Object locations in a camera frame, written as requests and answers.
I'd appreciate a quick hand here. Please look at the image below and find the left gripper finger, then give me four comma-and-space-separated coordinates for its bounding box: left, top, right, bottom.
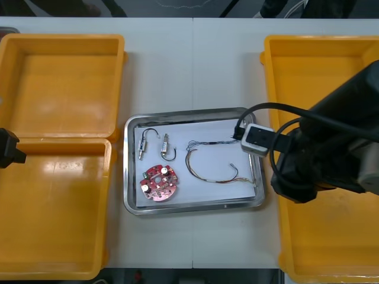
12, 147, 27, 164

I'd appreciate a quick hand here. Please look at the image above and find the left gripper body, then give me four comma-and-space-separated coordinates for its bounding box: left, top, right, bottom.
0, 127, 20, 169

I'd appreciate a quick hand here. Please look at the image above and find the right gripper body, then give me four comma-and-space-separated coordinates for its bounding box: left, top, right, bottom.
271, 130, 319, 205

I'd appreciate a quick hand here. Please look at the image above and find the red black green-yellow wire harness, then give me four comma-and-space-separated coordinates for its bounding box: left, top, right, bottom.
185, 149, 259, 189

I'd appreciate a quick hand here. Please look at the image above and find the yellow-orange plastic bin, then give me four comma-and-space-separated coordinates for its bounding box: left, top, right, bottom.
0, 137, 118, 281
0, 33, 129, 142
259, 34, 379, 178
277, 177, 379, 283

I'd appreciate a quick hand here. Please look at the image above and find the white sheet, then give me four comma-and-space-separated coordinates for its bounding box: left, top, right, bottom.
133, 118, 257, 208

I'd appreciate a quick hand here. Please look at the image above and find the steel tray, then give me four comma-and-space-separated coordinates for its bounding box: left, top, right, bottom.
123, 106, 266, 216

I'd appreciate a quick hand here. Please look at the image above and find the round red circuit board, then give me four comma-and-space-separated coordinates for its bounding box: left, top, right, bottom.
139, 164, 181, 202

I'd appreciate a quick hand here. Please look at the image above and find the blue-white wire harness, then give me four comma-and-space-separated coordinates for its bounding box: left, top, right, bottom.
185, 137, 240, 151

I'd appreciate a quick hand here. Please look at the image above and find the metal solenoid with black cable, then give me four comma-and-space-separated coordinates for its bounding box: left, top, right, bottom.
137, 128, 160, 161
159, 133, 178, 163

